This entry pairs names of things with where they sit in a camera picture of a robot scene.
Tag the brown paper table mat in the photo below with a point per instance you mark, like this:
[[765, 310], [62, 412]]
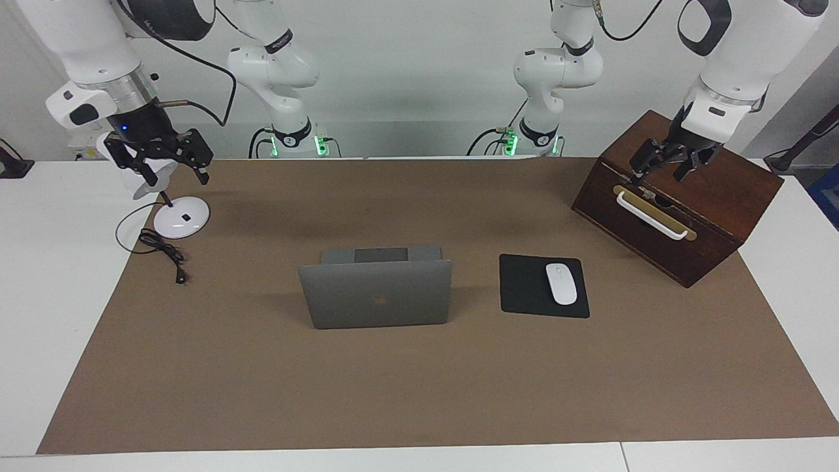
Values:
[[419, 380]]

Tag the black mouse pad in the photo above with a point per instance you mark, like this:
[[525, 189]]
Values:
[[524, 288]]

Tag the black stand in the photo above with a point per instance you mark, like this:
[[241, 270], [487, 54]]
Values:
[[796, 147]]

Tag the white computer mouse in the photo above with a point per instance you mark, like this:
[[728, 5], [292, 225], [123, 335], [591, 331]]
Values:
[[562, 285]]

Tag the white wall socket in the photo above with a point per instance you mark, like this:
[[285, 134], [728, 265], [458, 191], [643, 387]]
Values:
[[82, 141]]

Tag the dark brown wooden box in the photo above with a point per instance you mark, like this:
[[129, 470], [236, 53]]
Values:
[[747, 196]]

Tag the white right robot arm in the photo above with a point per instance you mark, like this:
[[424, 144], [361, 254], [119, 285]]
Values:
[[85, 39]]

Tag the black clamp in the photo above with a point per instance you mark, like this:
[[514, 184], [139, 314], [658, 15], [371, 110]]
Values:
[[13, 167]]

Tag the white desk lamp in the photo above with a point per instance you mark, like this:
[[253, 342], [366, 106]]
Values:
[[180, 223]]

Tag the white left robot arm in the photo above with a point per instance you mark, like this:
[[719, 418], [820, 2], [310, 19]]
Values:
[[747, 52]]

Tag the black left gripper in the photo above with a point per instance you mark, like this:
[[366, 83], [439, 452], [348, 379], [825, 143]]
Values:
[[688, 144]]

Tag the silver grey Apple laptop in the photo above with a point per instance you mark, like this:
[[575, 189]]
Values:
[[367, 295]]

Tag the blue object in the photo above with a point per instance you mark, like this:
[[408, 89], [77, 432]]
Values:
[[827, 196]]

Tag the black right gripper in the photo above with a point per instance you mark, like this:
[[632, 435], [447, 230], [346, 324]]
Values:
[[144, 128]]

